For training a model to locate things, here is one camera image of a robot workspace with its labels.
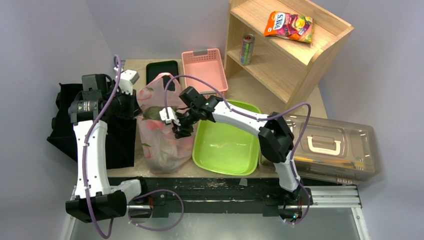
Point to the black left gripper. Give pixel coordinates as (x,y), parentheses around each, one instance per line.
(133,109)

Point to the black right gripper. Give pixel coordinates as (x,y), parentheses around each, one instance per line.
(185,120)

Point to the pink plastic grocery bag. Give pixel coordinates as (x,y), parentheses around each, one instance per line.
(164,154)

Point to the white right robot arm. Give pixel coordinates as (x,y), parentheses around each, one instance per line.
(276,140)

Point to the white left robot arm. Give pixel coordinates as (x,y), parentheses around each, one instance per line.
(88,113)

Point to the black cloth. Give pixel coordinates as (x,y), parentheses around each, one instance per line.
(119,142)

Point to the green plastic tray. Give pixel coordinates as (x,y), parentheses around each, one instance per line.
(225,149)

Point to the black rectangular tray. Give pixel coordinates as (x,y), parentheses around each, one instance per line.
(153,69)

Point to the pink perforated plastic basket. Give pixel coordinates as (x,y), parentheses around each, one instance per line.
(207,66)

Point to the silver drink can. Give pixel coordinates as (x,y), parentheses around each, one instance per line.
(246,51)

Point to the wooden shelf unit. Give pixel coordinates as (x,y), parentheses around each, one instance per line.
(280,69)

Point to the orange snack packet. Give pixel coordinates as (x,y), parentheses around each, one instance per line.
(290,26)

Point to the clear plastic toolbox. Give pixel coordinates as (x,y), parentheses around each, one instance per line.
(334,151)

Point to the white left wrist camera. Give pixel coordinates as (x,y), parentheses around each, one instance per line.
(127,80)

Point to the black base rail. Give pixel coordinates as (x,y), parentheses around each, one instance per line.
(262,196)

